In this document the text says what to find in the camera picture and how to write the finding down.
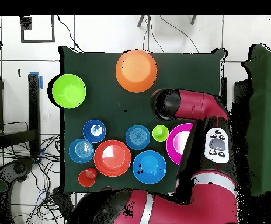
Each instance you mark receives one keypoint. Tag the large pink bowl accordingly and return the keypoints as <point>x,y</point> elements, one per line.
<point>172,144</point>

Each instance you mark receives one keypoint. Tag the large light orange bowl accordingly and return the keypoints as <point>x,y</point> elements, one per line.
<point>135,70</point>

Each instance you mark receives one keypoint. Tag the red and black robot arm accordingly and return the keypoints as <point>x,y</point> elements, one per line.
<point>196,205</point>

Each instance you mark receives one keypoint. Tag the small light blue bowl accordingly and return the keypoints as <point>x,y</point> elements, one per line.
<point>137,137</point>
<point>81,151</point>

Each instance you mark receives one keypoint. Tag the light green cup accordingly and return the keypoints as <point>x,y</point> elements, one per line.
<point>160,133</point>

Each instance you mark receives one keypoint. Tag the dark green tablecloth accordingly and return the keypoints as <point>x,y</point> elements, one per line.
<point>102,105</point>

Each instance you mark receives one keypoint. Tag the shallow red-orange bowl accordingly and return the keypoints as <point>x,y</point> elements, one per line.
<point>112,158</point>

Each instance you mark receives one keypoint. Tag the medium blue bowl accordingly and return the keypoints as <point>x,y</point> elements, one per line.
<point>149,168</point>

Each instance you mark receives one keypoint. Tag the small dark blue bowl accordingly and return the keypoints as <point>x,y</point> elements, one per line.
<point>88,135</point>

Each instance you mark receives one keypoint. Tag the red-orange cup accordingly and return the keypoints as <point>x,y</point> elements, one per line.
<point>87,178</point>

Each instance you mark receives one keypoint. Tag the light green bowl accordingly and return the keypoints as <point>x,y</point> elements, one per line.
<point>69,91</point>

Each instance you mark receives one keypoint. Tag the grey tripod legs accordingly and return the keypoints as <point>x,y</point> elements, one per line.
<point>141,21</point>

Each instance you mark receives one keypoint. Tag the black power strip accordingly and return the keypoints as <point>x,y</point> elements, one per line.
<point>62,200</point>

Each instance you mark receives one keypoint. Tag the black chair base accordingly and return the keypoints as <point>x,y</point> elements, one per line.
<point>18,168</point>

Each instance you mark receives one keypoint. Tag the black bench frame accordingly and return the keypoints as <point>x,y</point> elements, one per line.
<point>33,105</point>

